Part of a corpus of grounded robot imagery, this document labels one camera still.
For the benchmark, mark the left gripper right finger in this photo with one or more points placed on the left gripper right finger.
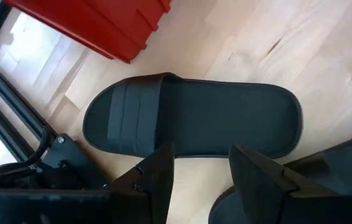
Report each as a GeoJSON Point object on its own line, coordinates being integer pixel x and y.
{"type": "Point", "coordinates": [256, 186]}

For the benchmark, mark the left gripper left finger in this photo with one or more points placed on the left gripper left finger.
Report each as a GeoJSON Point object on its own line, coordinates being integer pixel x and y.
{"type": "Point", "coordinates": [160, 180]}

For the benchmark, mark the black slide sandal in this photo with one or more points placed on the black slide sandal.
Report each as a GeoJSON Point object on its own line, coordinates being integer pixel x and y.
{"type": "Point", "coordinates": [210, 118]}
{"type": "Point", "coordinates": [344, 168]}

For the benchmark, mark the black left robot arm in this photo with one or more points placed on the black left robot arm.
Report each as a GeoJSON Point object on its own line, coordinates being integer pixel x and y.
{"type": "Point", "coordinates": [7, 177]}

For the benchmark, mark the red plastic bin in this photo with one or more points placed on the red plastic bin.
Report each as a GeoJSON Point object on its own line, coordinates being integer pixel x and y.
{"type": "Point", "coordinates": [101, 18]}

